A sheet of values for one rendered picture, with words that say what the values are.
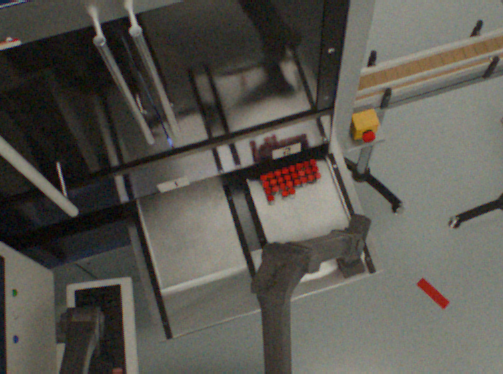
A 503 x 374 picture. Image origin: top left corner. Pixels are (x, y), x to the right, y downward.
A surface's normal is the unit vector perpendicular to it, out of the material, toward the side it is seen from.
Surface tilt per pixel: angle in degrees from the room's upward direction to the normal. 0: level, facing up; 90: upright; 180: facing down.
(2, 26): 90
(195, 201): 0
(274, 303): 54
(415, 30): 0
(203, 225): 0
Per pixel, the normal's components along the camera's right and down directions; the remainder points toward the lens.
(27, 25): 0.31, 0.92
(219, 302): 0.02, -0.25
